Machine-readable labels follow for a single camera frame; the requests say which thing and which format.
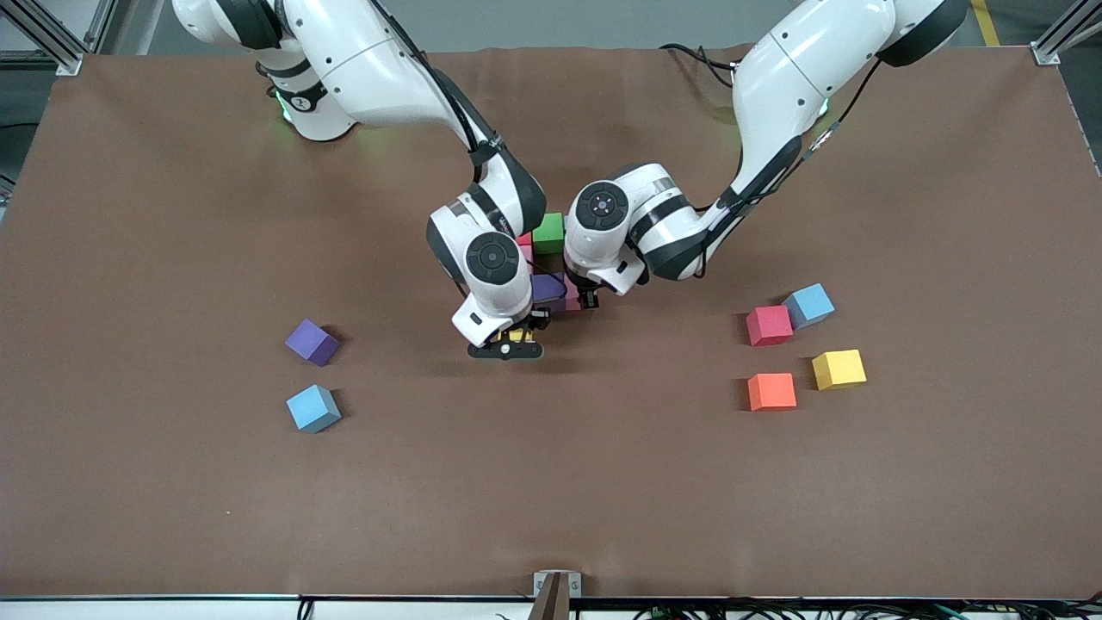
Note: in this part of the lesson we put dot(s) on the purple foam cube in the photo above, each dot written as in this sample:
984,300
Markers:
311,341
547,288

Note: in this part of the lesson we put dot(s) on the light blue foam cube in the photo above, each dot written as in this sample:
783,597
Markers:
312,407
809,304

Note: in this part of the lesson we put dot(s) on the mauve pink foam cube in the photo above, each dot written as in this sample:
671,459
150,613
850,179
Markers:
572,301

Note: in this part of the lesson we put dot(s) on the brown table cover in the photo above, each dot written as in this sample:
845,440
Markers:
551,482

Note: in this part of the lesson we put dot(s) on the yellow foam cube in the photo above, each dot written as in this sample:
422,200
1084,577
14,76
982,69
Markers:
838,368
517,334

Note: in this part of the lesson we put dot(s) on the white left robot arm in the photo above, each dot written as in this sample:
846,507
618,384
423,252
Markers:
792,77

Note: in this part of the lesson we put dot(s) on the aluminium frame strut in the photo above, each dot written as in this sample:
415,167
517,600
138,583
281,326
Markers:
101,24

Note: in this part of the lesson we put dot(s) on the green foam cube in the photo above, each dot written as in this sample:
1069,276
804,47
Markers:
549,232

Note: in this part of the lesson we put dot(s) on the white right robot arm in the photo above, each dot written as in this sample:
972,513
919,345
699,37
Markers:
362,60

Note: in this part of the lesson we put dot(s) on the orange foam cube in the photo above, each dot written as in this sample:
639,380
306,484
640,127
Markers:
771,391

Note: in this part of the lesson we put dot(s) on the aluminium frame post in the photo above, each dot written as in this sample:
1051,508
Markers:
67,62
1046,53

